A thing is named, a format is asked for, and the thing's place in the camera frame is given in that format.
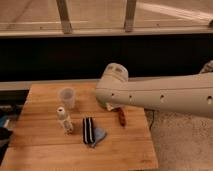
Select small white plastic bottle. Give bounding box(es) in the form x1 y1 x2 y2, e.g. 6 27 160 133
57 107 74 134

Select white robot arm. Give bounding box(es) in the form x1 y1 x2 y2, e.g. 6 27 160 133
95 63 213 118

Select green object under arm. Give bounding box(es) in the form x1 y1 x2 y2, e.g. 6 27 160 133
99 101 115 111

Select clear plastic cup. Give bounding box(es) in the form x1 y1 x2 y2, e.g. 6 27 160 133
59 87 75 110

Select dark items at left edge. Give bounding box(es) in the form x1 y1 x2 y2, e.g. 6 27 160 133
0 109 13 160

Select right metal frame post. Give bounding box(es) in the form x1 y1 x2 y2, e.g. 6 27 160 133
124 0 137 32

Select metal frame post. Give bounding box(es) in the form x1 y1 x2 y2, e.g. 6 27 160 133
56 0 72 34
124 0 137 32

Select left metal frame post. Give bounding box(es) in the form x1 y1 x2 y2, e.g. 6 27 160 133
56 0 72 34

